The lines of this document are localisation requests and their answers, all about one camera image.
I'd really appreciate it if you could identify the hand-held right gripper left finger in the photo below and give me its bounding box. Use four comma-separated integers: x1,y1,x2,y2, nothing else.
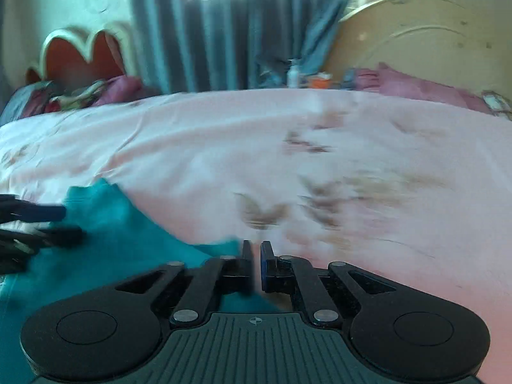
114,240,255,327

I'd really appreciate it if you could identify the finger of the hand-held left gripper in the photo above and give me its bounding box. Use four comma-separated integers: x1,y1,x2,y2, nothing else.
0,226,85,275
0,194,67,223

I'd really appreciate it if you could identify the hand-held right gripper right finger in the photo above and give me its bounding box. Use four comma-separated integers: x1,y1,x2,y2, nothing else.
260,241,397,327

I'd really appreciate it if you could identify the teal shirt with yellow print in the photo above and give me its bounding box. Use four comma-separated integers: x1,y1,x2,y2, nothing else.
0,178,281,384

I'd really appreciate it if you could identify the pile of colourful clothes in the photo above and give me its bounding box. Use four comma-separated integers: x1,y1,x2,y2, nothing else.
43,74,157,113

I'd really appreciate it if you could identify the pink floral bed sheet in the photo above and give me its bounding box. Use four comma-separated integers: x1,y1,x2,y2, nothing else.
0,88,512,384

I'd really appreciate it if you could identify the red heart-shaped headboard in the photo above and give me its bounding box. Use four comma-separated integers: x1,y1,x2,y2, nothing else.
25,23,137,91

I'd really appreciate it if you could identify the white bottle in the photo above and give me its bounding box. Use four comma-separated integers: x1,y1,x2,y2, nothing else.
287,59,302,88

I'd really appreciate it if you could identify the orange box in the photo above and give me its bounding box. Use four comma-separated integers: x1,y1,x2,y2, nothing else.
306,71,335,90

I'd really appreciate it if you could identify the grey-blue curtain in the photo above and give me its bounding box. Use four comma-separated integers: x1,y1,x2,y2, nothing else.
127,0,361,93

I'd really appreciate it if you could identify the pink pillow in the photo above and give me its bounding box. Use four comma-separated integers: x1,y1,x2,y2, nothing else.
351,62,493,113

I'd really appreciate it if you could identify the cream round headboard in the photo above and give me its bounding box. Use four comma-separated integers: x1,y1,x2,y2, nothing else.
320,0,512,97

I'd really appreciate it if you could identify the patterned pillow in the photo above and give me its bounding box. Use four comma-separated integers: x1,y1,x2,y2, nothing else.
481,90,512,121

